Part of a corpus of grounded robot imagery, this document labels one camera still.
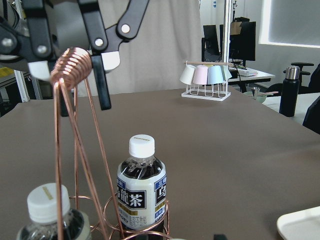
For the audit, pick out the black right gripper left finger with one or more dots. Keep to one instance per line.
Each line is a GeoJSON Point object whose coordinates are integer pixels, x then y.
{"type": "Point", "coordinates": [37, 48]}

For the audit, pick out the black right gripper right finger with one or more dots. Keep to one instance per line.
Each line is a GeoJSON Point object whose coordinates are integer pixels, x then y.
{"type": "Point", "coordinates": [105, 42]}

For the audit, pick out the tea bottle dark oolong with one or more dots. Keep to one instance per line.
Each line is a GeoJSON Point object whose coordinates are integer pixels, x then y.
{"type": "Point", "coordinates": [141, 185]}

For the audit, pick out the tea bottle in basket top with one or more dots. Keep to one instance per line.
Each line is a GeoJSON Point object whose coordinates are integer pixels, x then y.
{"type": "Point", "coordinates": [42, 209]}

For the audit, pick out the white plastic cup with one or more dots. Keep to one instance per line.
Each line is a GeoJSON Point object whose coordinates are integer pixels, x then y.
{"type": "Point", "coordinates": [187, 74]}

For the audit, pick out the pink plastic cup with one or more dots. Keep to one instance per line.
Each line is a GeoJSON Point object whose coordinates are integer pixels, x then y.
{"type": "Point", "coordinates": [200, 75]}

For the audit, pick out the blue plastic cup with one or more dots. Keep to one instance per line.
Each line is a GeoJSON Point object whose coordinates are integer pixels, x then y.
{"type": "Point", "coordinates": [215, 75]}

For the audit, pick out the black monitor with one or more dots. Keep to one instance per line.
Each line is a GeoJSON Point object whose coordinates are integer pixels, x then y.
{"type": "Point", "coordinates": [242, 42]}

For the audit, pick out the black thermos bottle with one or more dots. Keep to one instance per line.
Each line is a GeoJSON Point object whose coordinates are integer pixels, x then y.
{"type": "Point", "coordinates": [290, 90]}

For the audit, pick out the cream rabbit serving tray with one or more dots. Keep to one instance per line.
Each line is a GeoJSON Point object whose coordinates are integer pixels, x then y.
{"type": "Point", "coordinates": [300, 225]}

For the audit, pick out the copper wire bottle basket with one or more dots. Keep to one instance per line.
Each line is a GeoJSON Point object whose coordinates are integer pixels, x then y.
{"type": "Point", "coordinates": [72, 67]}

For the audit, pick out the white wire cup rack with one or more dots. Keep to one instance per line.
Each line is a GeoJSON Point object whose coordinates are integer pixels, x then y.
{"type": "Point", "coordinates": [212, 92]}

